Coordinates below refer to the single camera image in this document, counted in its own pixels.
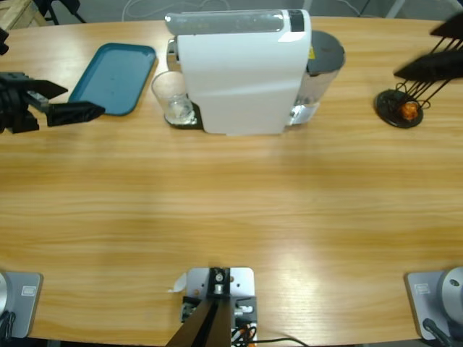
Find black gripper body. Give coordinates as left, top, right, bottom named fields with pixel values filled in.
left=0, top=87, right=48, bottom=134

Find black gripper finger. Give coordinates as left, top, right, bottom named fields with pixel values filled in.
left=429, top=12, right=463, bottom=39
left=46, top=100, right=106, bottom=127
left=393, top=50, right=463, bottom=81
left=0, top=72, right=69, bottom=99

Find clear glass cup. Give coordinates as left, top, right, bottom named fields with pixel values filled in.
left=150, top=70, right=195, bottom=126

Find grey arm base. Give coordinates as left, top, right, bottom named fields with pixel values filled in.
left=404, top=266, right=463, bottom=340
left=0, top=270, right=44, bottom=339

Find orange coffee capsule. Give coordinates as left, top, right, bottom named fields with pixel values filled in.
left=401, top=101, right=419, bottom=120

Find white capsule coffee machine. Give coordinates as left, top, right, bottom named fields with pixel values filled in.
left=164, top=9, right=313, bottom=137

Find teal plastic tray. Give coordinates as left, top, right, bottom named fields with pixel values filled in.
left=67, top=42, right=158, bottom=117

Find grey metal leg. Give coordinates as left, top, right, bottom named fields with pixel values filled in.
left=385, top=0, right=406, bottom=18

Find black capsule holder with rods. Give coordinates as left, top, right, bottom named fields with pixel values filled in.
left=374, top=35, right=463, bottom=129

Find wooden crate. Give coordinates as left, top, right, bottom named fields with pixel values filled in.
left=0, top=0, right=37, bottom=33

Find black chair legs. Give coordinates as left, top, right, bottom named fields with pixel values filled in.
left=38, top=0, right=88, bottom=25

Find water tank with black lid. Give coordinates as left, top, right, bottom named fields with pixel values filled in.
left=296, top=30, right=347, bottom=126

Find metal drip tray grille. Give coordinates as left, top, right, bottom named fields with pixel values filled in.
left=164, top=103, right=203, bottom=130

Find white tape piece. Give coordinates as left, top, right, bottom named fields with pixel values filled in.
left=166, top=273, right=188, bottom=294

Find black base cable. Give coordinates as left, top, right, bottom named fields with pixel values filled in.
left=422, top=317, right=453, bottom=347
left=0, top=310, right=17, bottom=340

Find white mount block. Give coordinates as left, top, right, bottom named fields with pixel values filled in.
left=186, top=266, right=258, bottom=326

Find dark camera post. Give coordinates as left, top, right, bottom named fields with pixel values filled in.
left=166, top=267, right=232, bottom=347

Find orange wires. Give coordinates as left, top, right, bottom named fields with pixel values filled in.
left=231, top=323, right=258, bottom=343

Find black cable at mount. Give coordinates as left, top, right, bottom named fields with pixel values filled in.
left=252, top=336, right=308, bottom=347

